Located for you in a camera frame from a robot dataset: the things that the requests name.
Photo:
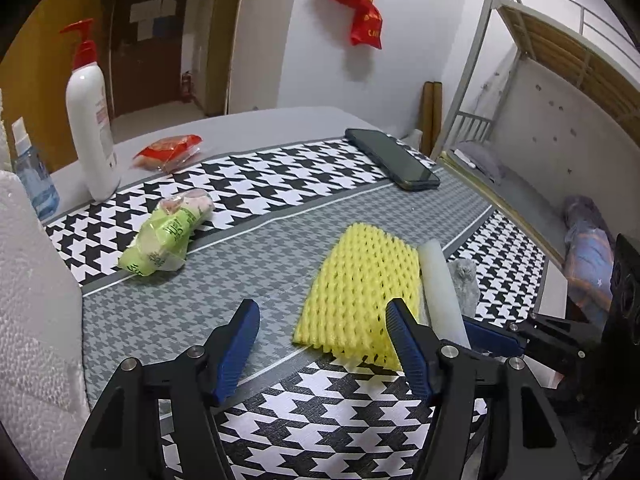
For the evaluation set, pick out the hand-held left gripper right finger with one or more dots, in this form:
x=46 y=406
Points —
x=410 y=355

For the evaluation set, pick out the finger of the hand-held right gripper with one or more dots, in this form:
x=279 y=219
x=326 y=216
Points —
x=492 y=338

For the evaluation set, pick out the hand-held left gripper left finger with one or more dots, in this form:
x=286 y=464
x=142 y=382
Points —
x=237 y=355

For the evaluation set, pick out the grey sock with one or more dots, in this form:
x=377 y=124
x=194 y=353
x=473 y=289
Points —
x=465 y=285

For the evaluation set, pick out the yellow foam net sleeve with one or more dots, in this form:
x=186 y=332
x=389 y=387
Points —
x=350 y=290

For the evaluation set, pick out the green snack packet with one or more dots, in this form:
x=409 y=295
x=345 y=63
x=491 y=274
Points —
x=160 y=235

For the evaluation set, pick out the white foam box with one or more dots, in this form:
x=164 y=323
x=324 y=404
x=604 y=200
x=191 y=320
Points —
x=35 y=320

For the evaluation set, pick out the houndstooth table runner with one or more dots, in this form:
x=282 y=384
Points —
x=280 y=240

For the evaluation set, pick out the black smartphone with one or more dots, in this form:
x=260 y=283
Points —
x=395 y=160

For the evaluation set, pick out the red snack packet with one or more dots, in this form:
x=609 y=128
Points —
x=167 y=150

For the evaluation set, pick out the grey tablecloth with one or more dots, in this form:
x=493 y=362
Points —
x=275 y=122

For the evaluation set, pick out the wooden boards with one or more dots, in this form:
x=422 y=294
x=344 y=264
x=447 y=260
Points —
x=431 y=110

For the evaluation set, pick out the clear blue spray bottle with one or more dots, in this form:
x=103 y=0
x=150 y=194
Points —
x=35 y=185

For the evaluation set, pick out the red fire extinguisher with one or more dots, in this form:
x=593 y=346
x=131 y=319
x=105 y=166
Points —
x=186 y=87

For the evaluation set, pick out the white pump bottle red cap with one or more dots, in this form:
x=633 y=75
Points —
x=90 y=125

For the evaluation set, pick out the light wooden side door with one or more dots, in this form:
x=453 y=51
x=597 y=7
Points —
x=222 y=60

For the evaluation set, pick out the dark brown entrance door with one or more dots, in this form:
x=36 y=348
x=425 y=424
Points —
x=150 y=70

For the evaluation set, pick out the white metal bunk bed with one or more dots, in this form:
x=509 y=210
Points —
x=550 y=45

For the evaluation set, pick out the white paper notice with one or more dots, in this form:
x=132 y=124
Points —
x=164 y=8
x=144 y=31
x=141 y=12

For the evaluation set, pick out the wooden wardrobe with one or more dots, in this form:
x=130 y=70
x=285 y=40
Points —
x=45 y=60

